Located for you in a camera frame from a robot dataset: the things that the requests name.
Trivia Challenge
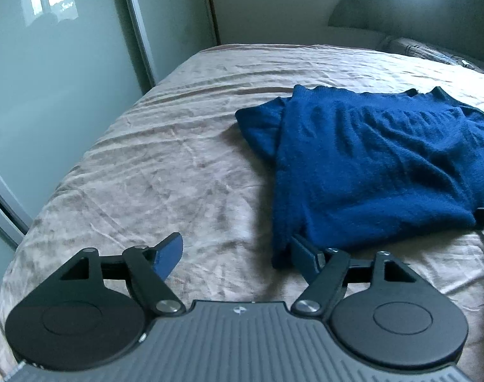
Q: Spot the patterned pillow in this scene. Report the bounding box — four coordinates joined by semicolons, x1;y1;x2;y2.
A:
377;35;484;73

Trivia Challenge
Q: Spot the beige wrinkled bed sheet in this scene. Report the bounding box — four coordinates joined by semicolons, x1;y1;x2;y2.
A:
0;44;484;381

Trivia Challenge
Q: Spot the dark blue knit sweater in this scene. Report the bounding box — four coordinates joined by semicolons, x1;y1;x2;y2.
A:
236;85;484;269

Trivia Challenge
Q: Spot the glass sliding wardrobe door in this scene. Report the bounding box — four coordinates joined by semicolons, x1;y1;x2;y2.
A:
0;0;217;281

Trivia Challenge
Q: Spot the dark upholstered headboard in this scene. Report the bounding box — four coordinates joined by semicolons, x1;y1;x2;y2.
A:
328;0;484;60

